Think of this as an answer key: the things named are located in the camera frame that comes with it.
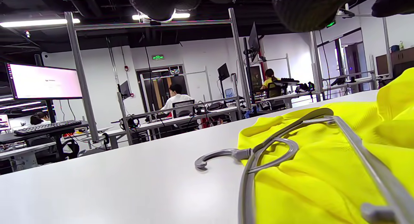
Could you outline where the person's left hand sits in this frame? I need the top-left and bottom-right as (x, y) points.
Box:
(129, 0), (414, 32)

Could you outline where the gray hanger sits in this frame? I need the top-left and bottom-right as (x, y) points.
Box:
(195, 107), (414, 224)

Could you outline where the yellow t-shirt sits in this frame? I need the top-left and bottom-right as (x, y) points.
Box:
(238, 68), (414, 224)

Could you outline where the black monitor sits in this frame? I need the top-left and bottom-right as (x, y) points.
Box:
(217, 63), (231, 82)
(247, 22), (261, 63)
(118, 81), (132, 100)

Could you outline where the black office chair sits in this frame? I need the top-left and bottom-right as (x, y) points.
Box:
(266, 83), (287, 110)
(172, 100), (196, 118)

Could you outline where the wooden cabinet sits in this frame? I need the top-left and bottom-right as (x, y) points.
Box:
(375, 48), (414, 78)

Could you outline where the long ceiling light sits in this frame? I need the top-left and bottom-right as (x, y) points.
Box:
(132, 11), (191, 21)
(0, 18), (81, 28)

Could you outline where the dark double door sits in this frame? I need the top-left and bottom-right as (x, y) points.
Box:
(137, 66), (189, 113)

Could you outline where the long white desk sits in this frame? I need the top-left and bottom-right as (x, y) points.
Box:
(105, 106), (242, 146)

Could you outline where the black headset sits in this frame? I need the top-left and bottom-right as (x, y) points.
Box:
(119, 115), (141, 131)

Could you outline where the large bright monitor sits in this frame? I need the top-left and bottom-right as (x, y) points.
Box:
(6, 63), (83, 100)

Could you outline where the black keyboard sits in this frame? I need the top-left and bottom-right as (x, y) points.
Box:
(14, 120), (82, 136)

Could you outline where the aluminium workstation frame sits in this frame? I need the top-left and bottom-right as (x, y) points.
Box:
(64, 8), (252, 143)
(310, 13), (394, 102)

